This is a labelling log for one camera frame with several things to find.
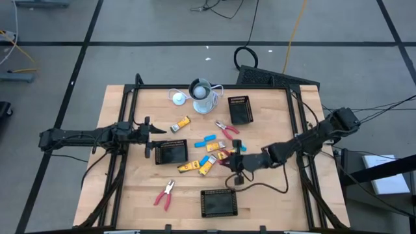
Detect coiled black floor cable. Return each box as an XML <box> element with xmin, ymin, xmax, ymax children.
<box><xmin>233</xmin><ymin>0</ymin><xmax>261</xmax><ymax>71</ymax></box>

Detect long yellow floor cable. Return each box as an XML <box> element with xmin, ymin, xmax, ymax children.
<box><xmin>281</xmin><ymin>0</ymin><xmax>308</xmax><ymax>75</ymax></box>

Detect black aluminium table frame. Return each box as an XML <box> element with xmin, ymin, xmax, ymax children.
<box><xmin>73</xmin><ymin>73</ymin><xmax>350</xmax><ymax>234</ymax></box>

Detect black mesh computer case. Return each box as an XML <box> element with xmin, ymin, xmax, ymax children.
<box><xmin>235</xmin><ymin>64</ymin><xmax>321</xmax><ymax>89</ymax></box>

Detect white cylindrical lamp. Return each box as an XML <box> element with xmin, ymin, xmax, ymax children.
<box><xmin>188</xmin><ymin>77</ymin><xmax>219</xmax><ymax>115</ymax></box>

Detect white booklet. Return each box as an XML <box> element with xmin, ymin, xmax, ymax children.
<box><xmin>361</xmin><ymin>154</ymin><xmax>411</xmax><ymax>195</ymax></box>

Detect white lamp cable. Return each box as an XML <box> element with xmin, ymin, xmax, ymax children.
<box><xmin>166</xmin><ymin>83</ymin><xmax>225</xmax><ymax>108</ymax></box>

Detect white floor cable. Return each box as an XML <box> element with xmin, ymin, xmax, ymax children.
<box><xmin>0</xmin><ymin>0</ymin><xmax>19</xmax><ymax>66</ymax></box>

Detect grey stand foot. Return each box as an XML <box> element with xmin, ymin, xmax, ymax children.
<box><xmin>0</xmin><ymin>71</ymin><xmax>36</xmax><ymax>84</ymax></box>

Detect thin yellow floor cable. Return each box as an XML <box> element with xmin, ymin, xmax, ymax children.
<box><xmin>0</xmin><ymin>29</ymin><xmax>39</xmax><ymax>74</ymax></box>

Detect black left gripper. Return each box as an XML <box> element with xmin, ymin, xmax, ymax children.
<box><xmin>131</xmin><ymin>116</ymin><xmax>168</xmax><ymax>159</ymax></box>

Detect thin black floor cable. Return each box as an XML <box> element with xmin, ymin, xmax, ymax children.
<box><xmin>190</xmin><ymin>0</ymin><xmax>244</xmax><ymax>20</ymax></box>

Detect red-handled needle-nose pliers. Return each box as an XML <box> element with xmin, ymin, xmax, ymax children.
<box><xmin>214</xmin><ymin>120</ymin><xmax>241</xmax><ymax>140</ymax></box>

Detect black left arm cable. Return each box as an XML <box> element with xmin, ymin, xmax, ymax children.
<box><xmin>80</xmin><ymin>151</ymin><xmax>110</xmax><ymax>189</ymax></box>

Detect white round puck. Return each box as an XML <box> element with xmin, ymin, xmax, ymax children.
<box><xmin>172</xmin><ymin>92</ymin><xmax>187</xmax><ymax>106</ymax></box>

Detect black metal beam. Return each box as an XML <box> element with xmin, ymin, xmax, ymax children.
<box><xmin>339</xmin><ymin>154</ymin><xmax>416</xmax><ymax>188</ymax></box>

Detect black caster wheel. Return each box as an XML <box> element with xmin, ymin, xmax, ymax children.
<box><xmin>0</xmin><ymin>101</ymin><xmax>14</xmax><ymax>126</ymax></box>

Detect grey metal base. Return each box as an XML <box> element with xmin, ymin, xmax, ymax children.
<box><xmin>12</xmin><ymin>0</ymin><xmax>71</xmax><ymax>9</ymax></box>

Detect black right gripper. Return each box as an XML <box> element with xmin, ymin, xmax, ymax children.
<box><xmin>221</xmin><ymin>139</ymin><xmax>266</xmax><ymax>186</ymax></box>

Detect black plastic mesh basket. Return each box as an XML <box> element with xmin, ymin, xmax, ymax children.
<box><xmin>154</xmin><ymin>139</ymin><xmax>189</xmax><ymax>166</ymax></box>
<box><xmin>200</xmin><ymin>188</ymin><xmax>239</xmax><ymax>218</ymax></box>
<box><xmin>227</xmin><ymin>95</ymin><xmax>254</xmax><ymax>126</ymax></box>

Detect red-handled combination pliers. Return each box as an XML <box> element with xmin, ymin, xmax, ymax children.
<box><xmin>153</xmin><ymin>179</ymin><xmax>176</xmax><ymax>212</ymax></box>

